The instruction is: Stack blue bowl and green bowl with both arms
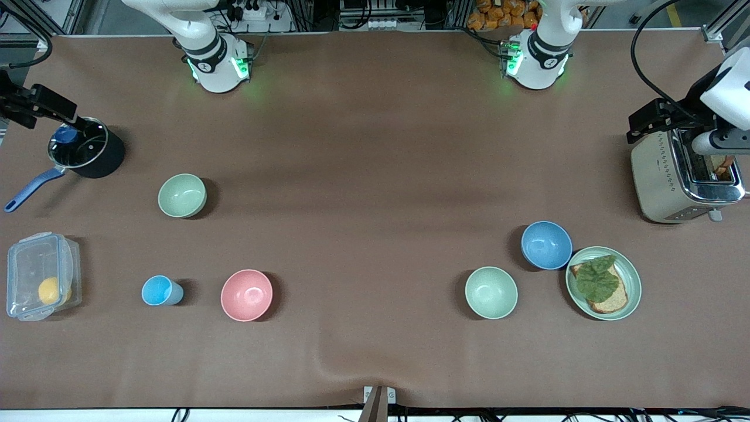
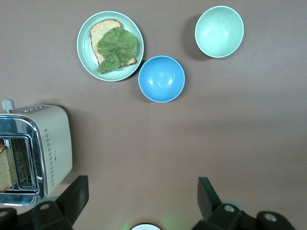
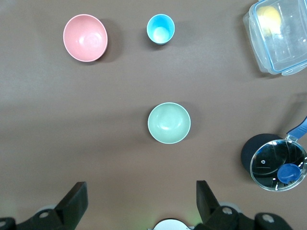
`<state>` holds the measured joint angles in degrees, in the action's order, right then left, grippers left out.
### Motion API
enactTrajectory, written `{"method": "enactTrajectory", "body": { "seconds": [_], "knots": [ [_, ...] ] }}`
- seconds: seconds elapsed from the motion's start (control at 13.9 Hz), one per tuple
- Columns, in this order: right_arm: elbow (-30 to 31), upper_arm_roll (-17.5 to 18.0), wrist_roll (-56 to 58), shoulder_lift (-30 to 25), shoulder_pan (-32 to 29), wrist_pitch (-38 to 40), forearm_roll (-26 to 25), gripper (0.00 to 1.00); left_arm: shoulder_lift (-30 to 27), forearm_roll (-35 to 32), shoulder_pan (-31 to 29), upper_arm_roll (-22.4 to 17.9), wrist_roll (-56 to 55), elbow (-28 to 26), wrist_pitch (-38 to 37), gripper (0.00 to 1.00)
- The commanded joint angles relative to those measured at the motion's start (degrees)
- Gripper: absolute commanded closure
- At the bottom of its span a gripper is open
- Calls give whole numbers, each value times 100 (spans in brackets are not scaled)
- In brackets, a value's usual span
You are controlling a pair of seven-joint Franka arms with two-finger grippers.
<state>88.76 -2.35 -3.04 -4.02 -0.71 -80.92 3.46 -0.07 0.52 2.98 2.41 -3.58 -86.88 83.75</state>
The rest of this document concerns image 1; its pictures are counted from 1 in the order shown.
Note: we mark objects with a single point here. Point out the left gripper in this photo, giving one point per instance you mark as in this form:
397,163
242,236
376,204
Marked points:
687,113

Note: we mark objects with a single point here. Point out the pale green bowl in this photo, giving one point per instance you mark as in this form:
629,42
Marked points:
182,195
491,292

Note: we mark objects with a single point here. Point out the blue bowl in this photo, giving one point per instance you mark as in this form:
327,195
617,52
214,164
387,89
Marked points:
546,245

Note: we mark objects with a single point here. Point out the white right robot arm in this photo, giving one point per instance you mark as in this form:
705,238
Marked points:
205,53

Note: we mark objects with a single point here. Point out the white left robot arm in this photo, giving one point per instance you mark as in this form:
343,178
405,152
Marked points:
542,55

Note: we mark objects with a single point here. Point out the pink bowl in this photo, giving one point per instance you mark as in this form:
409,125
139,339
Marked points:
246,295

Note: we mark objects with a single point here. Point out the glass lid with blue knob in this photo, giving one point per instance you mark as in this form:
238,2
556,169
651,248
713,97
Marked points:
82,146

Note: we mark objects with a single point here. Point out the cream and chrome toaster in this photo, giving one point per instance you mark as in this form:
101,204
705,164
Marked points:
662,181

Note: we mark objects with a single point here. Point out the brown toast slice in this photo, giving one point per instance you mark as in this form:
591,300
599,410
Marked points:
723,167

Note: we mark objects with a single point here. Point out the pale green plate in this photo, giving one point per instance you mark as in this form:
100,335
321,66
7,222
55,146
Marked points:
631,275

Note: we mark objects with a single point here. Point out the clear plastic lidded container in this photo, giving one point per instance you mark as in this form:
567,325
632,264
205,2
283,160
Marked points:
35,275

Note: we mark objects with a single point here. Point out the green lettuce leaf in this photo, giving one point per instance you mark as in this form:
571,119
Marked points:
597,278

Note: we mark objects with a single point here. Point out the yellow lemon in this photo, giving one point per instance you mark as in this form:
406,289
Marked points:
51,290

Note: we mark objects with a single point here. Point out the brown bread slice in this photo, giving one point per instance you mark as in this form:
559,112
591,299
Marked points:
612,302

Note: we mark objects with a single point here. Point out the bag of orange snacks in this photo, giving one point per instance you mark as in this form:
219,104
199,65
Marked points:
498,14

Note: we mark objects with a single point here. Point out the light blue cup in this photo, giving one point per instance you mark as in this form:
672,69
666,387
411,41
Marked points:
159,291

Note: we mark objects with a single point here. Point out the white power strip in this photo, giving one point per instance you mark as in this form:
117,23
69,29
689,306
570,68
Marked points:
258,17

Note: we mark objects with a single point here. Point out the brown table cloth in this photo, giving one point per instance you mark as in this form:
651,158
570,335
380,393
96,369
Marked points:
375,351

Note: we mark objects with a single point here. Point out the grey metal table clamp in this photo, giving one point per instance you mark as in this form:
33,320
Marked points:
378,401

